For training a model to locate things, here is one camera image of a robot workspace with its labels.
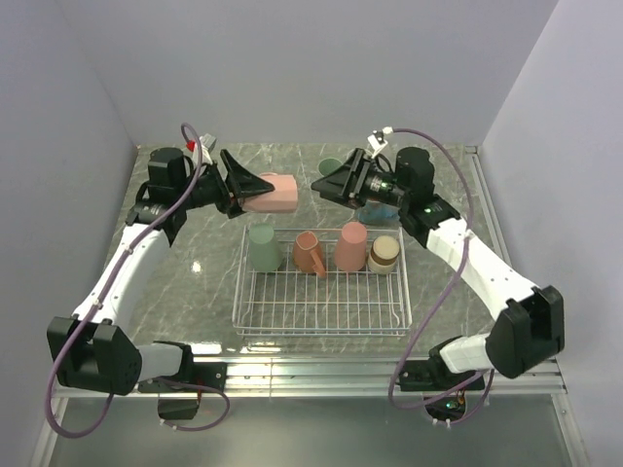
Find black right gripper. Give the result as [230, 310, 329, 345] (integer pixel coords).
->
[311, 148, 410, 211]

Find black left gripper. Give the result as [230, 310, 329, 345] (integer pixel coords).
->
[176, 149, 274, 218]

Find blue mug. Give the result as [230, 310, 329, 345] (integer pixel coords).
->
[355, 200, 398, 226]

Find pink mug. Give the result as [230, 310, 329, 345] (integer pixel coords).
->
[242, 172, 298, 214]

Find tall pink plastic cup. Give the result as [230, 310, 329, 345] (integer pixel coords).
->
[334, 222, 367, 272]

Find tall green plastic cup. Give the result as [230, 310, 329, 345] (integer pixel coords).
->
[248, 223, 283, 272]

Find orange floral mug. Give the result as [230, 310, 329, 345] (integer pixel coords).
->
[292, 231, 327, 278]

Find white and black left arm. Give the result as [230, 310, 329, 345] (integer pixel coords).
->
[47, 147, 277, 395]

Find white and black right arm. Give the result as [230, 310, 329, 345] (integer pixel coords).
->
[311, 147, 565, 389]

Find short green plastic cup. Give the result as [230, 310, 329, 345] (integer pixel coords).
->
[317, 158, 343, 177]

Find cream and brown ceramic cup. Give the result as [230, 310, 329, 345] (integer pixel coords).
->
[367, 235, 400, 274]

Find white wire dish rack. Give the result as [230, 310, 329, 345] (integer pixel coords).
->
[232, 227, 413, 337]

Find aluminium mounting rail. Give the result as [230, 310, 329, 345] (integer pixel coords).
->
[53, 355, 567, 398]

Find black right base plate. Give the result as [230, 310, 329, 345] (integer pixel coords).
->
[398, 357, 486, 424]

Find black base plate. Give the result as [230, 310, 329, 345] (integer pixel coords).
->
[135, 362, 228, 425]
[398, 357, 486, 424]

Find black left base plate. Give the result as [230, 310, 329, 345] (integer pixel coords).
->
[135, 362, 228, 425]

